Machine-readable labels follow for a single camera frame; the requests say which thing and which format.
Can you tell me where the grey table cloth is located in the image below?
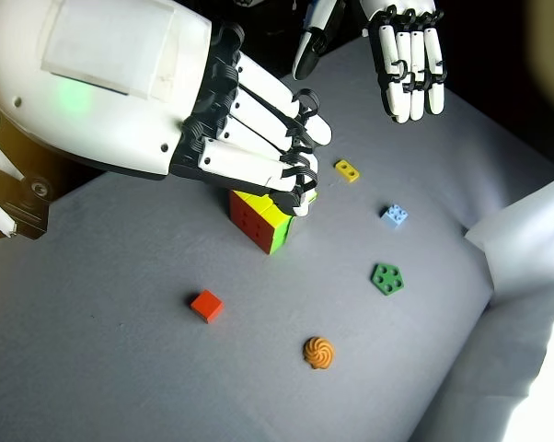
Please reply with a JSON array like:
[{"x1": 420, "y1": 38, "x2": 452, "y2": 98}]
[{"x1": 0, "y1": 34, "x2": 554, "y2": 442}]

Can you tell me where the orange swirl cookie toy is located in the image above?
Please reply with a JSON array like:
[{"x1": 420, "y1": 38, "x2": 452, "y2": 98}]
[{"x1": 302, "y1": 336, "x2": 336, "y2": 371}]

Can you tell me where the red square block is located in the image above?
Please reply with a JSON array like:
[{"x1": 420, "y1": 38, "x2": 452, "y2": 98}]
[{"x1": 189, "y1": 289, "x2": 225, "y2": 324}]

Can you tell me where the white backdrop sheet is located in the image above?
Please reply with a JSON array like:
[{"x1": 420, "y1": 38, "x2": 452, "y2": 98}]
[{"x1": 408, "y1": 170, "x2": 554, "y2": 442}]

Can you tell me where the green pentagon block with holes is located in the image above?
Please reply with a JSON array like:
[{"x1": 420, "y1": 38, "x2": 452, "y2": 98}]
[{"x1": 370, "y1": 262, "x2": 406, "y2": 297}]

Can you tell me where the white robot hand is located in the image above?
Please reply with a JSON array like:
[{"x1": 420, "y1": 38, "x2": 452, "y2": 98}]
[
  {"x1": 293, "y1": 0, "x2": 448, "y2": 124},
  {"x1": 0, "y1": 0, "x2": 332, "y2": 218}
]

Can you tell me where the yellow block with two holes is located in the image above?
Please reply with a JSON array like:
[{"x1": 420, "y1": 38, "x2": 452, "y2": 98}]
[{"x1": 334, "y1": 158, "x2": 361, "y2": 184}]

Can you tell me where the multicoloured Rubik's cube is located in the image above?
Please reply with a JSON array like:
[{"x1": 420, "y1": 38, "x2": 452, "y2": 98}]
[{"x1": 228, "y1": 187, "x2": 319, "y2": 256}]

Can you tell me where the light blue studded brick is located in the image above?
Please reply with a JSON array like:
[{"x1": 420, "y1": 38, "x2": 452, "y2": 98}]
[{"x1": 380, "y1": 204, "x2": 410, "y2": 230}]

